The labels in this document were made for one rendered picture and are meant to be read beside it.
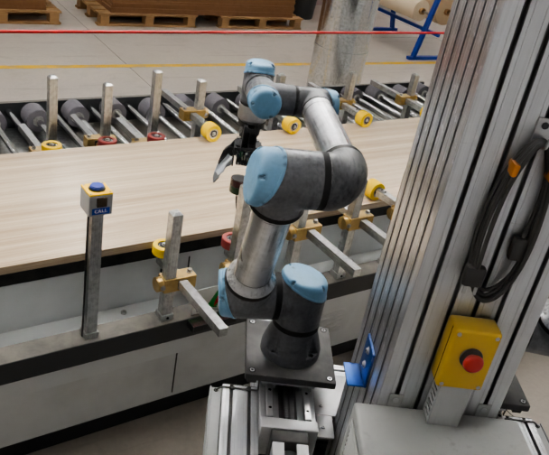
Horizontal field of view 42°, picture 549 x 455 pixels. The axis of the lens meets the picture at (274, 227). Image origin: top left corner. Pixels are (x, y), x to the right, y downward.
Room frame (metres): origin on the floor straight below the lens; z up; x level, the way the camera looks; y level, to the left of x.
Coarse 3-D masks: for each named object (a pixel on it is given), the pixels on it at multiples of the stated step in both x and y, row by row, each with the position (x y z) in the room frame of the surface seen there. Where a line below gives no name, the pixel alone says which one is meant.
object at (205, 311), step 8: (160, 264) 2.01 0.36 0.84; (184, 280) 1.92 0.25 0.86; (184, 288) 1.88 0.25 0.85; (192, 288) 1.88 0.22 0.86; (192, 296) 1.84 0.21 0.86; (200, 296) 1.85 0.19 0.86; (192, 304) 1.83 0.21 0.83; (200, 304) 1.81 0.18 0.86; (208, 304) 1.81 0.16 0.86; (200, 312) 1.79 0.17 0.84; (208, 312) 1.77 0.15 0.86; (208, 320) 1.75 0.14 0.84; (216, 320) 1.74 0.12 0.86; (216, 328) 1.72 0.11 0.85; (224, 328) 1.71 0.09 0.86
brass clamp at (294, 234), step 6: (306, 222) 2.26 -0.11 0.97; (294, 228) 2.20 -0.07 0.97; (300, 228) 2.21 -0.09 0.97; (306, 228) 2.22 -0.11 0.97; (312, 228) 2.24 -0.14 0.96; (318, 228) 2.25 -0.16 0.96; (288, 234) 2.19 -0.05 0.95; (294, 234) 2.19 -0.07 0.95; (300, 234) 2.20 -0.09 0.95; (306, 234) 2.22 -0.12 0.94; (294, 240) 2.19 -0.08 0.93; (300, 240) 2.21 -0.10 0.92
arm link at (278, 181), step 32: (256, 160) 1.23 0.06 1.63; (288, 160) 1.22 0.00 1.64; (320, 160) 1.24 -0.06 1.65; (256, 192) 1.18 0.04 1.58; (288, 192) 1.19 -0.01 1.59; (320, 192) 1.21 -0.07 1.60; (256, 224) 1.26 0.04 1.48; (288, 224) 1.23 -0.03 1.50; (256, 256) 1.29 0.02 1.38; (224, 288) 1.35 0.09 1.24; (256, 288) 1.34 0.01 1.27
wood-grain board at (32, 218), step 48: (144, 144) 2.81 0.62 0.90; (192, 144) 2.91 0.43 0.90; (288, 144) 3.13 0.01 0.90; (384, 144) 3.37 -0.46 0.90; (0, 192) 2.17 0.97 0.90; (48, 192) 2.24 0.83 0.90; (144, 192) 2.38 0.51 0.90; (192, 192) 2.46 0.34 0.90; (0, 240) 1.88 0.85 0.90; (48, 240) 1.93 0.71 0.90; (144, 240) 2.04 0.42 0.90; (192, 240) 2.15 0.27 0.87
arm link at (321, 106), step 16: (304, 96) 1.62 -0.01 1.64; (320, 96) 1.61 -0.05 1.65; (336, 96) 1.65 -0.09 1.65; (304, 112) 1.58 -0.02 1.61; (320, 112) 1.53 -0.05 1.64; (336, 112) 1.63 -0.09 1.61; (320, 128) 1.46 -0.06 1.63; (336, 128) 1.44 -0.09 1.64; (320, 144) 1.40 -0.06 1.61; (336, 144) 1.35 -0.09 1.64; (336, 160) 1.25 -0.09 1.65; (352, 160) 1.28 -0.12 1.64; (336, 176) 1.22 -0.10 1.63; (352, 176) 1.24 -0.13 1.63; (336, 192) 1.21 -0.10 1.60; (352, 192) 1.23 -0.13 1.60; (336, 208) 1.23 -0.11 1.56
